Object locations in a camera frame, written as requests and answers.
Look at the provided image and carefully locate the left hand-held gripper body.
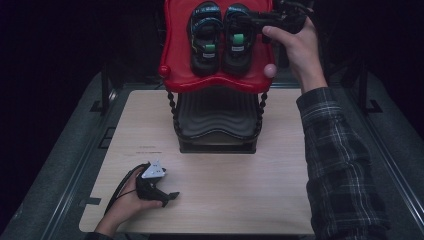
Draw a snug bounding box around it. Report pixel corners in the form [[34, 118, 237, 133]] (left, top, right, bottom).
[[135, 159, 169, 202]]

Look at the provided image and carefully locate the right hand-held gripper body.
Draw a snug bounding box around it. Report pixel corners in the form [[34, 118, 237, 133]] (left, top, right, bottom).
[[265, 0, 308, 35]]

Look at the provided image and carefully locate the black strapped sandal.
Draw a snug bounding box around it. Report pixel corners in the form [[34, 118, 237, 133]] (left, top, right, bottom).
[[221, 3, 257, 76], [187, 1, 224, 77]]

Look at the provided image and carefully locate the red and black shoe rack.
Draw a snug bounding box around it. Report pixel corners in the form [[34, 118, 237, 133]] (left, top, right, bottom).
[[158, 0, 279, 155]]

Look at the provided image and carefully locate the person's left hand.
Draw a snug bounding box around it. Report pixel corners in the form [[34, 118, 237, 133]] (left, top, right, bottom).
[[99, 167, 164, 228]]

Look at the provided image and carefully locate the person's right hand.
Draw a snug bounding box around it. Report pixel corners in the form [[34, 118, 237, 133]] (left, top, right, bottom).
[[261, 7, 330, 95]]

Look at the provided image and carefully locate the black tape strip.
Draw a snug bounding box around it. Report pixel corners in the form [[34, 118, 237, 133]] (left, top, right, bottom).
[[79, 196, 102, 207]]

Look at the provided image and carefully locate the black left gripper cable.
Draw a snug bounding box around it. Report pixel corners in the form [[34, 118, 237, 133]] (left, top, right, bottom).
[[104, 162, 150, 216]]

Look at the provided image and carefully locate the black table bracket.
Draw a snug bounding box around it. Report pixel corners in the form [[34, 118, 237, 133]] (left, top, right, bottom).
[[97, 126, 117, 150]]

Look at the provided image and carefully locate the black upright post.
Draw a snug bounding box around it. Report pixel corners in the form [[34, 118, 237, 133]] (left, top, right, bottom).
[[354, 62, 384, 116], [89, 62, 118, 115]]

